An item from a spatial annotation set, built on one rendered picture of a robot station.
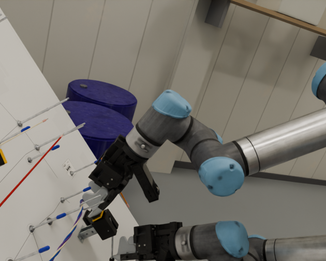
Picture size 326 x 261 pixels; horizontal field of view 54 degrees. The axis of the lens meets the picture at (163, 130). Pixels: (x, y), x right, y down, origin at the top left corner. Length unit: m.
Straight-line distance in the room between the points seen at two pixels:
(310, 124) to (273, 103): 3.24
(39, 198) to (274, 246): 0.55
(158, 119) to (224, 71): 2.81
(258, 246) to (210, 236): 0.17
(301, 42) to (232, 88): 0.89
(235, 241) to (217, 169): 0.18
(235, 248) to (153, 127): 0.30
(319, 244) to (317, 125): 0.27
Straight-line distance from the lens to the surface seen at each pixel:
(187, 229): 0.77
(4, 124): 0.82
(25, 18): 3.01
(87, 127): 1.92
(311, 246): 0.81
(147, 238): 0.82
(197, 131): 0.71
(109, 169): 0.74
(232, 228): 0.71
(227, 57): 3.44
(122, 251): 0.89
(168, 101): 0.67
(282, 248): 0.83
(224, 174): 0.60
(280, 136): 0.66
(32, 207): 0.78
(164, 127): 0.68
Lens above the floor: 1.65
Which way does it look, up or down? 21 degrees down
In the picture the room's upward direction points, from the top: 18 degrees clockwise
